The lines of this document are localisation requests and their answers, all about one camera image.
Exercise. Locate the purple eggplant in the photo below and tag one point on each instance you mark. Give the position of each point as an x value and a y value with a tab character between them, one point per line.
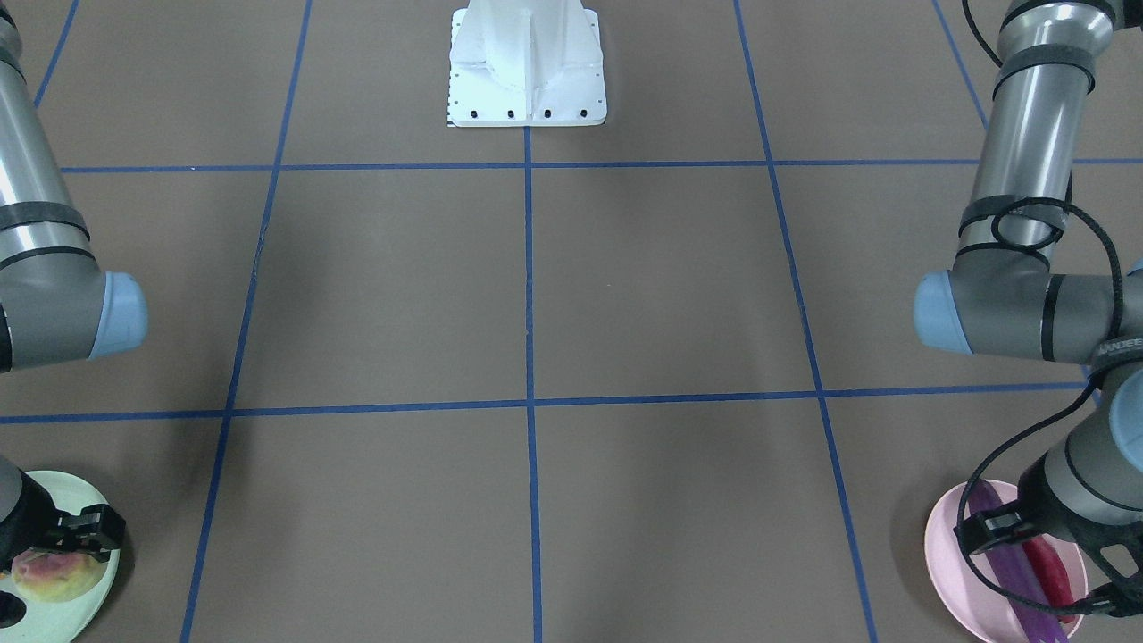
1009	563

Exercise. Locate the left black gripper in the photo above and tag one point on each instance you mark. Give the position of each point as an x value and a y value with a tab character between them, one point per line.
1047	511

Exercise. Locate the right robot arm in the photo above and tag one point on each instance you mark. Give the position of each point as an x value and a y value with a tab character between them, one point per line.
59	306

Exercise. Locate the green plate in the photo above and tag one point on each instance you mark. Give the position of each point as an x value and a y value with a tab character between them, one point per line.
63	622

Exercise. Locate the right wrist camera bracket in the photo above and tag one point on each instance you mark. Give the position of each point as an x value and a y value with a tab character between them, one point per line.
97	531

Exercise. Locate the red chili pepper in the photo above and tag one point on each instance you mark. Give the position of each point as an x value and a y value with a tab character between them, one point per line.
1050	572

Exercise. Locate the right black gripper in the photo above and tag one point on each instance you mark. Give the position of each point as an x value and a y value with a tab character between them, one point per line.
29	521

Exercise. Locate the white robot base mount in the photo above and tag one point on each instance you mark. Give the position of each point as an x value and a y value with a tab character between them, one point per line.
517	64

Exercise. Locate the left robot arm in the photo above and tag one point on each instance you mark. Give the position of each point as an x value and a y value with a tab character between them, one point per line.
1035	277

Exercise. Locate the peach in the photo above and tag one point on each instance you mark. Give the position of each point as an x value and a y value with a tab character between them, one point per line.
55	578

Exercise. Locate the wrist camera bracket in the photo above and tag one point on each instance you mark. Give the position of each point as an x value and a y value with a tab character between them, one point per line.
985	529
97	531

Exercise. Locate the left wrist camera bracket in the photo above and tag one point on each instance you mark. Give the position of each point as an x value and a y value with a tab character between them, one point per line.
985	529

